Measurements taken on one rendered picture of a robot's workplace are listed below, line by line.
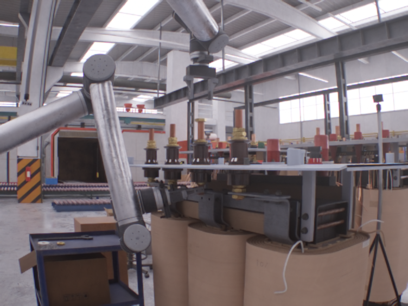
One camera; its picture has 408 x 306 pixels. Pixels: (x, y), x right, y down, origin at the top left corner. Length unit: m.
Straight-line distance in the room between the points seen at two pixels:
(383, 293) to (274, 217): 1.90
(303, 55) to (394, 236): 9.66
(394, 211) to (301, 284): 1.73
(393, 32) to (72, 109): 9.25
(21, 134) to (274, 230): 1.18
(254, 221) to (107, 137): 0.68
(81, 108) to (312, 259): 1.20
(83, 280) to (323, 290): 1.34
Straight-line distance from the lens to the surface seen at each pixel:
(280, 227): 1.15
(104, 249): 1.90
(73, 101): 1.63
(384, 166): 1.00
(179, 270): 1.83
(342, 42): 10.88
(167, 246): 1.83
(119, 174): 1.29
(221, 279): 1.46
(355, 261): 1.26
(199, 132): 1.49
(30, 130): 1.61
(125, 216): 1.26
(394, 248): 2.81
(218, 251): 1.43
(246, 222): 1.44
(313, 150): 1.45
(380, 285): 2.87
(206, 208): 1.50
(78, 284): 1.99
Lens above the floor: 1.37
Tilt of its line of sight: 2 degrees up
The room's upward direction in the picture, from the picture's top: straight up
